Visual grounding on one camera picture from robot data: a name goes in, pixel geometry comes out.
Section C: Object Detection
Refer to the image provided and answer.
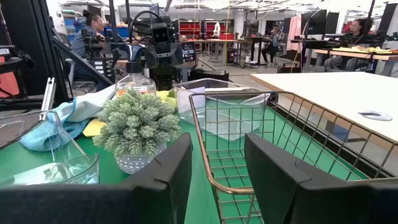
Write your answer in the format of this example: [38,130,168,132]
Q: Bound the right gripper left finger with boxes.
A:
[0,132,193,224]

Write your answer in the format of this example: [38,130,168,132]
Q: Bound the clear spray bottle black cap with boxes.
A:
[114,60,157,98]

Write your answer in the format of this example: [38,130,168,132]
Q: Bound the pale gray towel blue trim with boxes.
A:
[62,83,116,123]

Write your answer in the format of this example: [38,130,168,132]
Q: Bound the pink hanging cloth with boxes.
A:
[286,14,303,52]

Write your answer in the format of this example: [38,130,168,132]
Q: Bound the green table mat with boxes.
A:
[0,99,371,224]

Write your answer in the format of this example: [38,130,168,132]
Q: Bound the yellow microfiber towel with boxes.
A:
[82,117,107,138]

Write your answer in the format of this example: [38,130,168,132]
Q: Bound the copper wire basket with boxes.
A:
[188,90,398,224]

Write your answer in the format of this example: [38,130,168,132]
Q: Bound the light wooden desk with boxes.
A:
[250,72,398,144]

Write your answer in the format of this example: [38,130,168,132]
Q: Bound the silver aluminium bracket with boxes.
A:
[39,77,57,121]

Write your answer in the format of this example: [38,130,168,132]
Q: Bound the person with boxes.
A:
[261,24,285,67]
[324,17,376,72]
[70,9,109,80]

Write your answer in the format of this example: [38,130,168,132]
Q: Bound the yellow-green microfiber towel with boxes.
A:
[155,90,178,109]

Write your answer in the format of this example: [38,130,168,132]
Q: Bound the gray desk grommet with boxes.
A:
[357,110,393,122]

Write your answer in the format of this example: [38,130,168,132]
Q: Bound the wooden table with yellow cloths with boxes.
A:
[313,45,398,77]

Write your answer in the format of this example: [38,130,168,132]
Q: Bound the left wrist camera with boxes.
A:
[150,22,171,45]

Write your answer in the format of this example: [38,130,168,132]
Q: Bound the black aluminium rig frame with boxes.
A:
[0,0,114,110]

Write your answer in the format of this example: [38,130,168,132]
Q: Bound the black flat case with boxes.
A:
[188,70,230,83]

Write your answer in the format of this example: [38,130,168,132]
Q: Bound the clear plastic bin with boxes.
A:
[173,78,272,141]
[0,110,100,189]

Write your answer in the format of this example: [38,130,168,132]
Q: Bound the orange panel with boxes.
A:
[0,56,20,98]

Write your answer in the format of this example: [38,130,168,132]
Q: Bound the blue microfiber towel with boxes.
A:
[19,97,91,152]

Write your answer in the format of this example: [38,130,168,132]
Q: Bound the red bin shelf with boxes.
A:
[178,20,202,41]
[205,21,228,40]

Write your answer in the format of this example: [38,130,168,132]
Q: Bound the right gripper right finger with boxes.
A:
[244,132,398,224]

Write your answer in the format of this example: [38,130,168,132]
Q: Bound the blue storage bins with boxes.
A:
[63,17,86,43]

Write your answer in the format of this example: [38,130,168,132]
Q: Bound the black monitor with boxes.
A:
[300,9,328,36]

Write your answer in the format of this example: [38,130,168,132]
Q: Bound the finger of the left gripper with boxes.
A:
[169,42,185,67]
[110,42,146,65]

